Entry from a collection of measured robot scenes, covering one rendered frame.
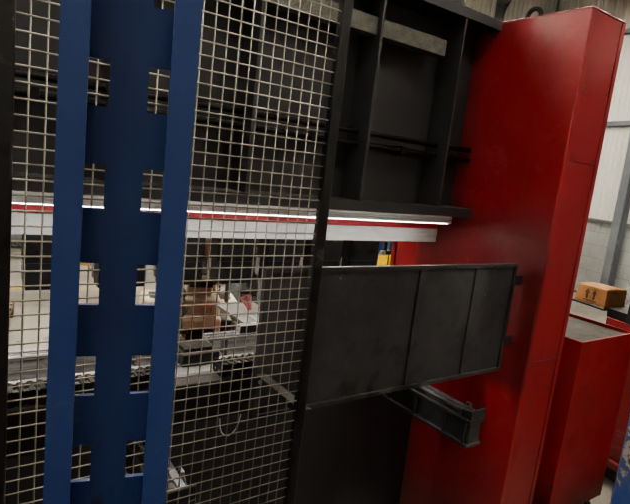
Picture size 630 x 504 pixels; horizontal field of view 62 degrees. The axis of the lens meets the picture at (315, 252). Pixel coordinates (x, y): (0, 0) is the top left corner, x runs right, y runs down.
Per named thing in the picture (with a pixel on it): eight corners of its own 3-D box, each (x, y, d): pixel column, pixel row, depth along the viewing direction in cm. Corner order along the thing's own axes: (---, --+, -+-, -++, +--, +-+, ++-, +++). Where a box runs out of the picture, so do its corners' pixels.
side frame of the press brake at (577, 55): (393, 460, 307) (454, 48, 270) (521, 556, 238) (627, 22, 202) (360, 470, 292) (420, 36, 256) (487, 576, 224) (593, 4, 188)
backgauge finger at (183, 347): (188, 336, 186) (189, 322, 186) (218, 363, 165) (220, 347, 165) (154, 339, 179) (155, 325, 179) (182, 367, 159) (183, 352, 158)
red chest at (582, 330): (512, 465, 316) (543, 304, 300) (595, 515, 276) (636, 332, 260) (457, 486, 287) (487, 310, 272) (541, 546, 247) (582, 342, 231)
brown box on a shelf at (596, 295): (602, 299, 346) (606, 281, 344) (638, 311, 322) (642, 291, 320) (568, 298, 335) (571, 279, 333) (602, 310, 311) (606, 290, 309)
